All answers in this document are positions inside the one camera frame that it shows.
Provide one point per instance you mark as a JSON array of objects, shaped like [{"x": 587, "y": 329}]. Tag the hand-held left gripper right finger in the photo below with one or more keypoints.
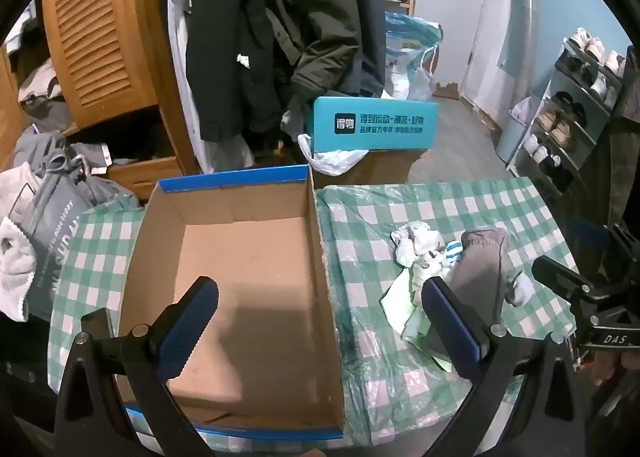
[{"x": 450, "y": 332}]

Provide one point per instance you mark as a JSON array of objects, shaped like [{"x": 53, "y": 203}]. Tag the black hanging coat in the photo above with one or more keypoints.
[{"x": 225, "y": 37}]

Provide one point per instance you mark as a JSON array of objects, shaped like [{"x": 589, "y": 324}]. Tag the dark grey sock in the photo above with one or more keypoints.
[{"x": 480, "y": 277}]

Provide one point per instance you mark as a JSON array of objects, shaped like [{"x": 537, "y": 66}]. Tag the grey shoe rack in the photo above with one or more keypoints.
[{"x": 550, "y": 87}]

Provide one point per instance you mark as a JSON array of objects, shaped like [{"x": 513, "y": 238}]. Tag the grey hoodie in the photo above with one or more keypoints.
[{"x": 35, "y": 147}]

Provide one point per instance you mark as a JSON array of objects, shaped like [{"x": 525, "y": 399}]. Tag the white grey sock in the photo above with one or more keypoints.
[{"x": 520, "y": 289}]

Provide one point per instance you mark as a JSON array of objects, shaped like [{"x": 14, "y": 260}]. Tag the olive hanging jacket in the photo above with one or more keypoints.
[{"x": 320, "y": 12}]

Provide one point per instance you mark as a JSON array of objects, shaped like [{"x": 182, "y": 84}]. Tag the cardboard shoe box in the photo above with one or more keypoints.
[{"x": 260, "y": 262}]

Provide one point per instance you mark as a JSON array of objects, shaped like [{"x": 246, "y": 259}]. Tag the white door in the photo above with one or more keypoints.
[{"x": 495, "y": 12}]

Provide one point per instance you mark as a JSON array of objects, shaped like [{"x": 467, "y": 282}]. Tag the wooden wardrobe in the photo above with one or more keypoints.
[{"x": 145, "y": 177}]

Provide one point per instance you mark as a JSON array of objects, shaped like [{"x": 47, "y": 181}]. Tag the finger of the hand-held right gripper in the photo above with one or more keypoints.
[
  {"x": 555, "y": 272},
  {"x": 587, "y": 232}
]

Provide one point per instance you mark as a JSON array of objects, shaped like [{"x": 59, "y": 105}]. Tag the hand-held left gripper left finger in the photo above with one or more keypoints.
[{"x": 192, "y": 322}]

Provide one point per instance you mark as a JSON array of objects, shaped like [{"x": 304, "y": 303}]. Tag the grey printed bag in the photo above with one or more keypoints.
[{"x": 55, "y": 237}]

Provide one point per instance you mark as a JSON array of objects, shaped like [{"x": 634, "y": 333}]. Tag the light blue bin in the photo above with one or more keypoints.
[{"x": 510, "y": 137}]

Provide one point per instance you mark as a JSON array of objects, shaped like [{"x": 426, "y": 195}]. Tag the light green cloth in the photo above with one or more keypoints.
[{"x": 400, "y": 297}]

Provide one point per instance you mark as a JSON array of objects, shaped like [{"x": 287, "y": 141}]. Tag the white towel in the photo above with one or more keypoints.
[{"x": 15, "y": 277}]

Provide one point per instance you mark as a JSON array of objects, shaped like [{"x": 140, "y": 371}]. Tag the blue striped white sock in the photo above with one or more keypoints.
[{"x": 452, "y": 252}]

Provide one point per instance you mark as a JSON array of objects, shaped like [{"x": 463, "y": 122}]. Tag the white plastic bag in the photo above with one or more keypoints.
[{"x": 335, "y": 162}]

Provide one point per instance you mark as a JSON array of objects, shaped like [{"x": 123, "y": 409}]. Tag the green checked tablecloth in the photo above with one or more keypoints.
[{"x": 450, "y": 207}]

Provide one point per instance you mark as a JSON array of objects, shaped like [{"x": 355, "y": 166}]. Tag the white sock bundle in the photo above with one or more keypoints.
[{"x": 415, "y": 242}]

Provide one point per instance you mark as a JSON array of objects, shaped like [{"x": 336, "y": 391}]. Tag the person's right hand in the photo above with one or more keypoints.
[{"x": 607, "y": 367}]

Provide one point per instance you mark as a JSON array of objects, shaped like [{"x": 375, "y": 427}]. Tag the group of assorted shoes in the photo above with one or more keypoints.
[{"x": 560, "y": 129}]

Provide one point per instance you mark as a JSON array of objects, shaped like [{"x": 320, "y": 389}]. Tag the wooden louvered wardrobe door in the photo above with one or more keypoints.
[{"x": 100, "y": 37}]

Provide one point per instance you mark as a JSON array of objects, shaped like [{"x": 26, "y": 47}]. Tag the white patterned sock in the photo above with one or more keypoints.
[{"x": 430, "y": 267}]

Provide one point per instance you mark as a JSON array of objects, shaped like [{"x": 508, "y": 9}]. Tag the navy hanging garment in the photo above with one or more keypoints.
[{"x": 370, "y": 12}]

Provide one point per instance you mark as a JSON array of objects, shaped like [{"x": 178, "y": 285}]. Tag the grey folded clothes pile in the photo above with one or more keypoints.
[{"x": 40, "y": 87}]

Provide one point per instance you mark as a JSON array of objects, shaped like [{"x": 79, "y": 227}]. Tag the teal box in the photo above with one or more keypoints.
[{"x": 400, "y": 109}]

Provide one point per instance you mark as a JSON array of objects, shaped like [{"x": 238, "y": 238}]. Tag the blue plastic bag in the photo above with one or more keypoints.
[{"x": 405, "y": 52}]

